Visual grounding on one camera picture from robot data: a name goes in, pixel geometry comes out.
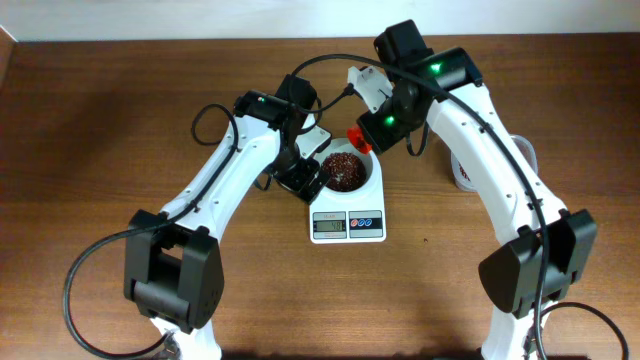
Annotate orange measuring scoop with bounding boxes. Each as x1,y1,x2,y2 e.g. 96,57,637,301
347,125,372,154

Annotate clear plastic bean container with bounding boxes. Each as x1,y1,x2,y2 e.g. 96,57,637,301
451,134,539,192

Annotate white round bowl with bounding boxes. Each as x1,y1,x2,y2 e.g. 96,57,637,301
313,138,373,192

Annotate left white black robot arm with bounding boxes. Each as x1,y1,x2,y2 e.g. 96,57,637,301
124,75,331,359

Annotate white digital kitchen scale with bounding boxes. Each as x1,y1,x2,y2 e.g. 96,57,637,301
309,156,387,244

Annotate red beans in bowl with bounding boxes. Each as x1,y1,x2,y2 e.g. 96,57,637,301
322,152,367,192

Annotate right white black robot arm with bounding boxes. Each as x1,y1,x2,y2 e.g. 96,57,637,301
349,20,597,359

